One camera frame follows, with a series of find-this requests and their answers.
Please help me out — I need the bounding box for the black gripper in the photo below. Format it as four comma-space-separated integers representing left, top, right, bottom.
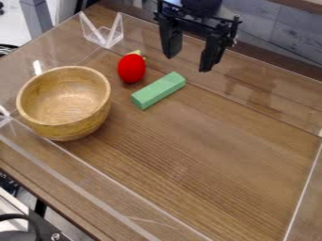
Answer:
156, 0, 241, 72

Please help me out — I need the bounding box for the green rectangular block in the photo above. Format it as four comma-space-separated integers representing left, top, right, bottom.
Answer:
131, 72, 185, 110

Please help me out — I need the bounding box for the brown wooden bowl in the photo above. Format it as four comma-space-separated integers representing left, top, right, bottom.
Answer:
16, 66, 110, 141

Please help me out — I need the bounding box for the red plush strawberry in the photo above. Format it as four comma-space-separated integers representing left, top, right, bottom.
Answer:
117, 51, 145, 84

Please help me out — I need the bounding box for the black table leg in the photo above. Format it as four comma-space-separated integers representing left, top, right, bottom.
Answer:
33, 200, 46, 217

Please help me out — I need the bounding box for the clear acrylic corner bracket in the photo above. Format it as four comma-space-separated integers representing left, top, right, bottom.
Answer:
78, 11, 122, 49

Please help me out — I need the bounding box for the grey post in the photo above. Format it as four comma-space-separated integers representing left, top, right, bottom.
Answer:
18, 0, 53, 39

